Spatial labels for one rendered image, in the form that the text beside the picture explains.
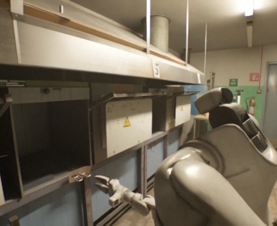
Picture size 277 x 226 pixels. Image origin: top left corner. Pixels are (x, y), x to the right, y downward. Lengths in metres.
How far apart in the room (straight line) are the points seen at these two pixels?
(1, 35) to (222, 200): 0.69
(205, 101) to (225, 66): 4.49
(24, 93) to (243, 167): 0.92
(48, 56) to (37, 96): 0.33
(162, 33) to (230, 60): 2.68
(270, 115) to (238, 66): 1.43
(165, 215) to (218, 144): 0.18
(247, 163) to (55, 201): 1.17
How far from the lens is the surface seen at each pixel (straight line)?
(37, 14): 0.80
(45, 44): 0.72
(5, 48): 0.66
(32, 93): 0.97
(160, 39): 2.58
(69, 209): 1.41
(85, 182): 1.32
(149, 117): 1.56
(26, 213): 1.25
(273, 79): 4.86
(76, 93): 1.08
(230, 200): 0.25
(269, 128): 4.93
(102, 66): 0.84
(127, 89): 1.46
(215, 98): 0.40
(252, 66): 4.84
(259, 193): 0.44
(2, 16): 0.71
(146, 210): 0.85
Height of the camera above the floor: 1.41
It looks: 8 degrees down
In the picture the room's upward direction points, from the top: straight up
